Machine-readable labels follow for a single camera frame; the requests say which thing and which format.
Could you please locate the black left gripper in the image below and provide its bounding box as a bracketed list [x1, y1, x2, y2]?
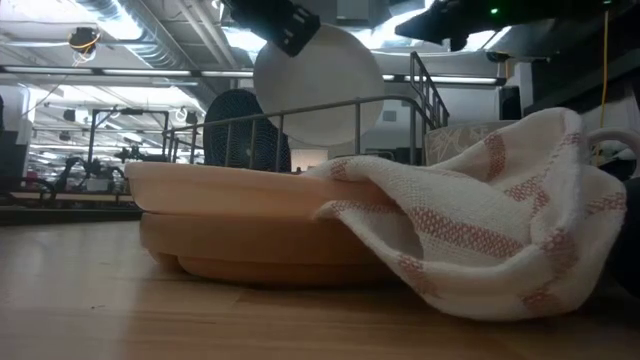
[219, 0, 322, 58]

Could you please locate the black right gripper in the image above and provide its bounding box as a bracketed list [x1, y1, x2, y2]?
[394, 0, 507, 53]

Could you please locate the white plate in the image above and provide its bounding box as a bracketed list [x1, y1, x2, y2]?
[252, 23, 386, 148]

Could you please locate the dark blue plate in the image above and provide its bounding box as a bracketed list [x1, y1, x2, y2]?
[203, 88, 293, 174]

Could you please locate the tan plate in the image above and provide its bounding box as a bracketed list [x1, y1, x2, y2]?
[138, 212, 406, 287]
[123, 161, 396, 217]

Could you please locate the grey patterned mug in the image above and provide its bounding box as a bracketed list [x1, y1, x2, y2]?
[423, 119, 519, 167]

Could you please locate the long overhead light bar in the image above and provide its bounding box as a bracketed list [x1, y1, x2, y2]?
[0, 62, 507, 87]

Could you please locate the dark desk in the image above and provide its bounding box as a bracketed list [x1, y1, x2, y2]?
[522, 44, 640, 119]

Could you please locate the white red-striped dish towel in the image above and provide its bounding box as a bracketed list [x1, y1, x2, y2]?
[302, 106, 628, 321]

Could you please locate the black ceiling-hung device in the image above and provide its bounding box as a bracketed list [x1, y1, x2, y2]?
[67, 25, 102, 66]

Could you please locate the background robot station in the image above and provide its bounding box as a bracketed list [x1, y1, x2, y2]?
[49, 106, 174, 196]

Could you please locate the grey wire dish rack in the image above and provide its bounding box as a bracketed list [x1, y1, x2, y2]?
[162, 49, 451, 174]

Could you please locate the yellow cable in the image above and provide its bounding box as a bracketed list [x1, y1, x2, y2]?
[594, 8, 611, 169]

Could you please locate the black metal frame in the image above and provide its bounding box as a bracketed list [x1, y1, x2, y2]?
[0, 204, 145, 225]

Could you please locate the dish brush black handle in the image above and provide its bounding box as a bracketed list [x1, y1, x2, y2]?
[587, 126, 640, 299]

